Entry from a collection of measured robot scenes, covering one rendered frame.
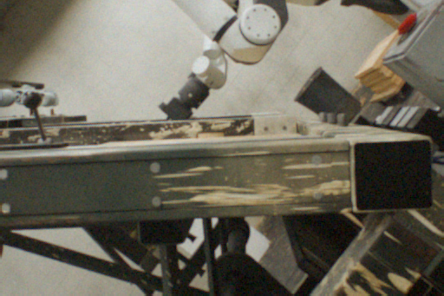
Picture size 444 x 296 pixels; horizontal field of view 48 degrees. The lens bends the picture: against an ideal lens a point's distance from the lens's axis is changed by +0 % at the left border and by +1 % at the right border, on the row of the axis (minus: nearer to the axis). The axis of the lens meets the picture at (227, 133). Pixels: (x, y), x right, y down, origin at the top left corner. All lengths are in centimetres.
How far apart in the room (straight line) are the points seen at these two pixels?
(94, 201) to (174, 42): 608
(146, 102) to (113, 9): 133
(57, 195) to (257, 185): 31
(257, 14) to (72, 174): 44
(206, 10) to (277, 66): 587
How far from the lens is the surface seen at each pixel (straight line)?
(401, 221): 80
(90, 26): 701
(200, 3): 99
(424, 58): 79
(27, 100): 103
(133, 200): 78
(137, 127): 152
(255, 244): 528
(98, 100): 678
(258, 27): 95
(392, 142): 77
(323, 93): 571
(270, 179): 75
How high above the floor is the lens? 107
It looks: level
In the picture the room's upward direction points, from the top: 53 degrees counter-clockwise
